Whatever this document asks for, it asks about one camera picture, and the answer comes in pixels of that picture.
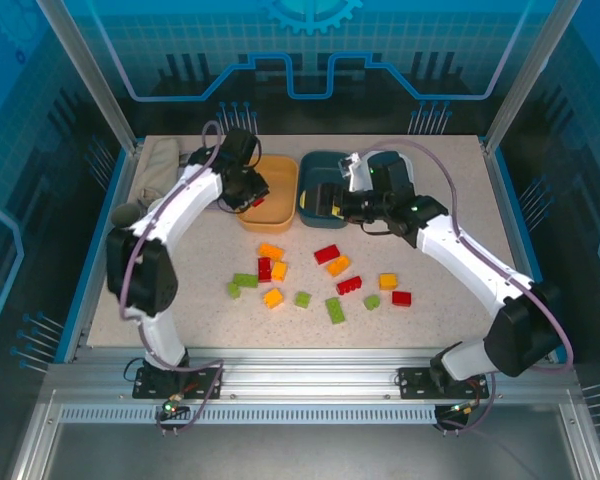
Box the blue table side rail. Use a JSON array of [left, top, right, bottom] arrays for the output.
[[54, 147, 132, 364], [487, 144, 569, 364]]

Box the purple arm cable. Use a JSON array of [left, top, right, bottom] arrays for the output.
[[363, 139, 577, 437], [118, 119, 259, 437]]

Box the aluminium frame post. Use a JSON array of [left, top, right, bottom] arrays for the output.
[[34, 0, 144, 157], [481, 0, 591, 155]]

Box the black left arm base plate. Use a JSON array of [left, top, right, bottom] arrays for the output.
[[131, 366, 225, 400]]

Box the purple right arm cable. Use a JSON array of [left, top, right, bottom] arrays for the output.
[[363, 139, 577, 437]]

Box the thin black right gripper cable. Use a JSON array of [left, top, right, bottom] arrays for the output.
[[361, 221, 399, 238]]

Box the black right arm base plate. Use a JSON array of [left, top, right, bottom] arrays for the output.
[[396, 366, 490, 400]]

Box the slotted grey cable duct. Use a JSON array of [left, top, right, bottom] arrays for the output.
[[57, 404, 442, 427]]

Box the long red lego brick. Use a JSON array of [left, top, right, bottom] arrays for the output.
[[335, 274, 364, 297]]

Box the grey mug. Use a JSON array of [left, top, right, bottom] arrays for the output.
[[111, 201, 149, 231]]

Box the teal plastic container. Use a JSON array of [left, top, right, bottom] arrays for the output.
[[297, 151, 354, 232]]

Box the aluminium front rail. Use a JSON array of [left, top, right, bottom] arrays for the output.
[[44, 346, 584, 402]]

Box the small circuit board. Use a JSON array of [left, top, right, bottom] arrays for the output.
[[160, 393, 189, 419], [444, 399, 483, 419]]

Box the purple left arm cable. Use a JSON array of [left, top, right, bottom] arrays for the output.
[[118, 119, 259, 437]]

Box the grey metal front panel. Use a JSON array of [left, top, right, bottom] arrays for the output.
[[9, 423, 597, 480]]

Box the beige folded cloth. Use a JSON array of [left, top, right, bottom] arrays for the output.
[[133, 138, 182, 204]]

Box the orange plastic container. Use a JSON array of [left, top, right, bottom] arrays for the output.
[[235, 154, 300, 235]]

